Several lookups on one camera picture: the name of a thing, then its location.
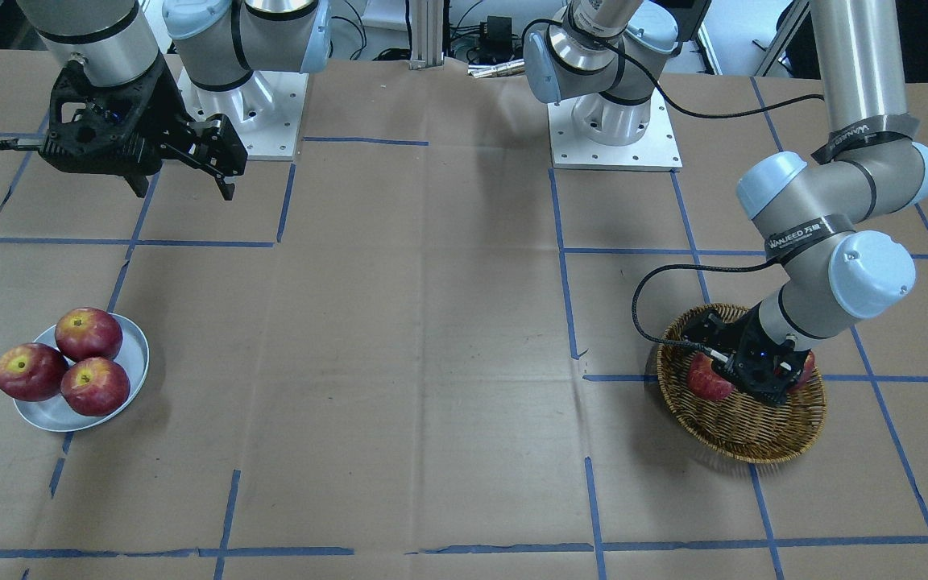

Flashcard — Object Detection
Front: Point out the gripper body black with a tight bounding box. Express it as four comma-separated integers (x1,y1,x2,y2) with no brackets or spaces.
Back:
681,307,807,405
38,56,191,198

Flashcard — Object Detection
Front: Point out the red apple carried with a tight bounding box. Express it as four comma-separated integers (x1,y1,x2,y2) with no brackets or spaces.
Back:
686,352,735,401

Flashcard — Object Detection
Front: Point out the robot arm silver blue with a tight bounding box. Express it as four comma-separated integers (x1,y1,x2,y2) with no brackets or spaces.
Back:
522,1,928,405
19,1,330,201

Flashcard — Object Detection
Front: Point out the red apple in basket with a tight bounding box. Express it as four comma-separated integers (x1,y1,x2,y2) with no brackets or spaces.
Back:
787,351,815,394

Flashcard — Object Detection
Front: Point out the woven wicker basket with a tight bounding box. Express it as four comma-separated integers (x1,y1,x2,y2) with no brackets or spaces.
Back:
655,304,827,463

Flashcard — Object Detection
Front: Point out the red apple back on plate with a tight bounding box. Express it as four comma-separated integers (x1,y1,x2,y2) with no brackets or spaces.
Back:
54,307,124,361

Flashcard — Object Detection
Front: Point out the red apple on plate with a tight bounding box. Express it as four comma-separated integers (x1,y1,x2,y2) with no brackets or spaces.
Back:
61,358,131,417
0,342,69,401
54,307,124,361

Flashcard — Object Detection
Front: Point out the red apple front on plate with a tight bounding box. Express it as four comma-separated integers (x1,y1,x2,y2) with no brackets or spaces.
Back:
61,358,131,417

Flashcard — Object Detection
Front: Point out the aluminium frame post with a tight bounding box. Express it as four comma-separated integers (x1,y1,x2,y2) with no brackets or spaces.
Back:
405,1,448,71

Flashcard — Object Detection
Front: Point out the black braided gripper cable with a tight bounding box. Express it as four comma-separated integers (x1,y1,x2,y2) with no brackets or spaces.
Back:
522,18,827,363

